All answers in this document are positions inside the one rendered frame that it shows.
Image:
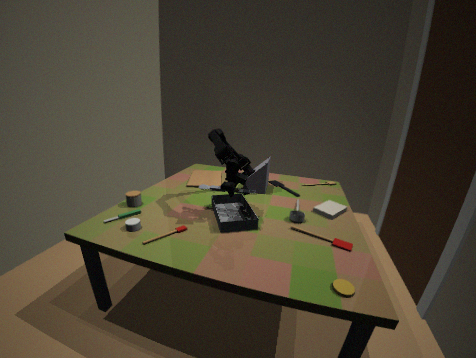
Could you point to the brown wooden board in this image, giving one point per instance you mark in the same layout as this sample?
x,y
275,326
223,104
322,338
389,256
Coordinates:
x,y
199,177

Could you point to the white spiral notepad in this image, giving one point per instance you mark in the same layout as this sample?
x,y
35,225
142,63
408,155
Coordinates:
x,y
330,209

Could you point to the yellow round disc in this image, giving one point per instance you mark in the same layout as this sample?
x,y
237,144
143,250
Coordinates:
x,y
343,288

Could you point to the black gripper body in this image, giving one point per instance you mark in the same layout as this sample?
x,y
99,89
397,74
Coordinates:
x,y
230,185

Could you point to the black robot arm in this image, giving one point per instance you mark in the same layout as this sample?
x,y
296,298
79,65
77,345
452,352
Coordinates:
x,y
234,161

